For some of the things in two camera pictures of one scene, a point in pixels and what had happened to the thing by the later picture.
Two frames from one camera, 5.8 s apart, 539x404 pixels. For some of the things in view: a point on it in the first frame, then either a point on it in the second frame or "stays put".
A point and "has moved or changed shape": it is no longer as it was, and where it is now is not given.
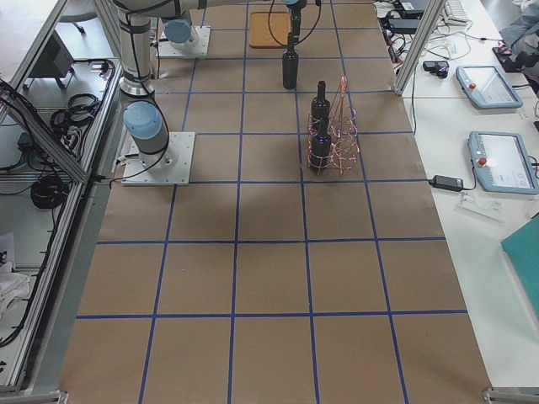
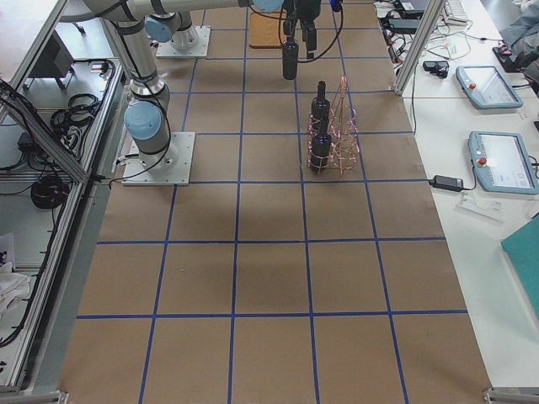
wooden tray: (260, 35) stays put
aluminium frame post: (432, 15) stays put
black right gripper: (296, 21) to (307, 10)
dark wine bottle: (290, 68) has moved or changed shape
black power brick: (446, 183) stays put
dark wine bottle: (320, 147) stays put
